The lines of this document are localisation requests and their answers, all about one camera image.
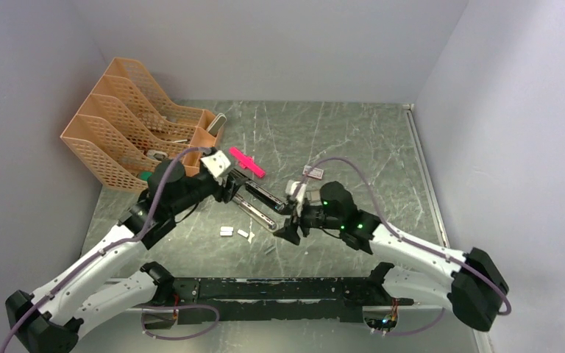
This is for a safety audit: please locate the silver tape dispenser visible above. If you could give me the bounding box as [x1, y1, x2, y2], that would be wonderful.
[146, 149, 169, 162]

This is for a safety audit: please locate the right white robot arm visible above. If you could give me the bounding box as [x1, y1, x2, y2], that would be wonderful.
[274, 181, 509, 332]

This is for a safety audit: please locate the black stapler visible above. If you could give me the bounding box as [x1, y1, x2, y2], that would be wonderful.
[227, 169, 287, 232]

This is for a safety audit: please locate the silver staple strip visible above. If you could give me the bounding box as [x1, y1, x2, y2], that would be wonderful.
[219, 227, 235, 237]

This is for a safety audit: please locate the red white staple box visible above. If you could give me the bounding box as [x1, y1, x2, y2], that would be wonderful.
[302, 165, 324, 180]

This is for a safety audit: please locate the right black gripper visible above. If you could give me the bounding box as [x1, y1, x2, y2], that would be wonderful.
[273, 196, 343, 246]

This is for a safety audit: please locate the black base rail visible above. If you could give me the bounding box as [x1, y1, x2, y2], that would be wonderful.
[147, 277, 413, 324]

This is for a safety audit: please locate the grey white device in organizer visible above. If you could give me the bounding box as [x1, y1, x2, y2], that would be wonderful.
[206, 113, 227, 136]

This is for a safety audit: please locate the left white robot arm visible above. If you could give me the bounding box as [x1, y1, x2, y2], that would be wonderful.
[0, 156, 248, 352]

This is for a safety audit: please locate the orange mesh file organizer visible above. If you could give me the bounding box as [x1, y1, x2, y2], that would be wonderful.
[60, 57, 224, 193]

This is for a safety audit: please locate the pink plastic staple remover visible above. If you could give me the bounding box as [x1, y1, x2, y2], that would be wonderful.
[229, 146, 266, 179]

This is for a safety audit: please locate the green round object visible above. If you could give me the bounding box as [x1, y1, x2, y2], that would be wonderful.
[138, 171, 153, 181]

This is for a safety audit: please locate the brown cardboard staple tray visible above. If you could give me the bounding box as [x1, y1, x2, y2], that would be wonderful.
[305, 190, 321, 203]

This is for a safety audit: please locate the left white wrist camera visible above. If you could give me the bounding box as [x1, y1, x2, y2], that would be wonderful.
[200, 150, 233, 178]

